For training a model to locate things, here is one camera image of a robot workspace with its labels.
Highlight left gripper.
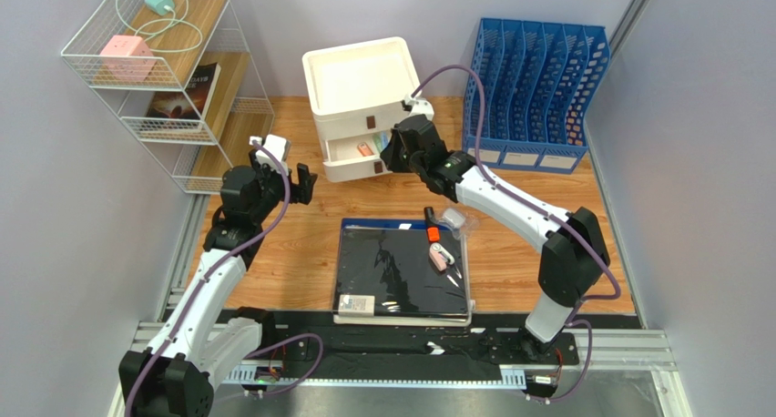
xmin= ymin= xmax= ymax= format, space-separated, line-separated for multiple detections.
xmin=248 ymin=149 xmax=317 ymax=224

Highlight green highlighter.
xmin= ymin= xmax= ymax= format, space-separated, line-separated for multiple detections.
xmin=373 ymin=134 xmax=383 ymax=153

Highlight white drawer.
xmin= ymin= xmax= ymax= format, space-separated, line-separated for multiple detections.
xmin=323 ymin=131 xmax=390 ymax=182

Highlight white three drawer organizer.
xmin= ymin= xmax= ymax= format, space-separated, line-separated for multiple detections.
xmin=302 ymin=36 xmax=419 ymax=143

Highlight orange black highlighter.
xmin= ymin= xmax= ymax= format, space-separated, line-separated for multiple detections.
xmin=424 ymin=207 xmax=441 ymax=244

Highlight clear plastic bag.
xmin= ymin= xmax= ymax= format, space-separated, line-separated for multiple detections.
xmin=436 ymin=207 xmax=479 ymax=239

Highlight pink correction tape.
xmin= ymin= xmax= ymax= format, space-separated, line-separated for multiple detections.
xmin=429 ymin=242 xmax=455 ymax=273

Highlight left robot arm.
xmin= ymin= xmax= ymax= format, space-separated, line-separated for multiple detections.
xmin=118 ymin=150 xmax=318 ymax=416

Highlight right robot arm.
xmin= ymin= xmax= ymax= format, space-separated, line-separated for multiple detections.
xmin=381 ymin=116 xmax=610 ymax=344

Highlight blue folder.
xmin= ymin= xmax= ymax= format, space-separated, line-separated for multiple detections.
xmin=340 ymin=218 xmax=427 ymax=230

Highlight dark cover book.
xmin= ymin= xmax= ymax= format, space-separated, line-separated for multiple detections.
xmin=146 ymin=63 xmax=221 ymax=132

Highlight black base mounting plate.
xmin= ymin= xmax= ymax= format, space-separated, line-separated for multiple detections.
xmin=215 ymin=309 xmax=583 ymax=381

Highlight blue file organizer rack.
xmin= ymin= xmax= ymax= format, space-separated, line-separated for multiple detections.
xmin=462 ymin=18 xmax=610 ymax=174

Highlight pink cube power socket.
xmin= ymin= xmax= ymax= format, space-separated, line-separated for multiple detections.
xmin=99 ymin=35 xmax=156 ymax=82

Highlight mint green charger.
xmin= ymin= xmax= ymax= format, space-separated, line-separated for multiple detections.
xmin=144 ymin=0 xmax=175 ymax=16

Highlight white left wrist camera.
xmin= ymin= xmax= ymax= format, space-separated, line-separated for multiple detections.
xmin=249 ymin=134 xmax=291 ymax=172

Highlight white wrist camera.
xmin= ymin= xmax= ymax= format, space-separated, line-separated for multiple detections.
xmin=401 ymin=95 xmax=434 ymax=121
xmin=249 ymin=134 xmax=291 ymax=172

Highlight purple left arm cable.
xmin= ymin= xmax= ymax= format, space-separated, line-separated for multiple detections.
xmin=124 ymin=138 xmax=324 ymax=417

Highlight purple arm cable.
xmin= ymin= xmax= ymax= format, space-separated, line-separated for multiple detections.
xmin=124 ymin=138 xmax=324 ymax=417
xmin=411 ymin=65 xmax=623 ymax=403

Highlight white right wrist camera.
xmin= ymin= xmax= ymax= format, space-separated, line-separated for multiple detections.
xmin=401 ymin=95 xmax=434 ymax=121

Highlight white wire shelf rack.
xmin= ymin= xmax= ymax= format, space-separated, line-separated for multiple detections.
xmin=61 ymin=0 xmax=274 ymax=194

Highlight mint green cable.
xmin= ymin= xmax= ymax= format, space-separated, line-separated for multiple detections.
xmin=114 ymin=0 xmax=204 ymax=55

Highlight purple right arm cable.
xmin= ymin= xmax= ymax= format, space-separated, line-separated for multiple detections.
xmin=411 ymin=65 xmax=623 ymax=403

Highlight aluminium frame rail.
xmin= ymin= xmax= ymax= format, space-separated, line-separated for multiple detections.
xmin=107 ymin=319 xmax=692 ymax=417

